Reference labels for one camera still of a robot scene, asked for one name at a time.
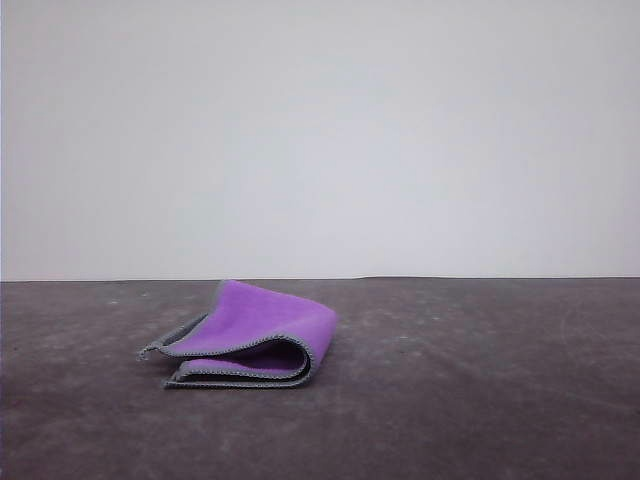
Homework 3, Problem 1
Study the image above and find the grey table cloth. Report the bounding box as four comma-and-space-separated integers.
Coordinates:
0, 276, 640, 480

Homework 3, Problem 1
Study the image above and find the purple towel with grey hem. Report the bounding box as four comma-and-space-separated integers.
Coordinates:
135, 279, 340, 392

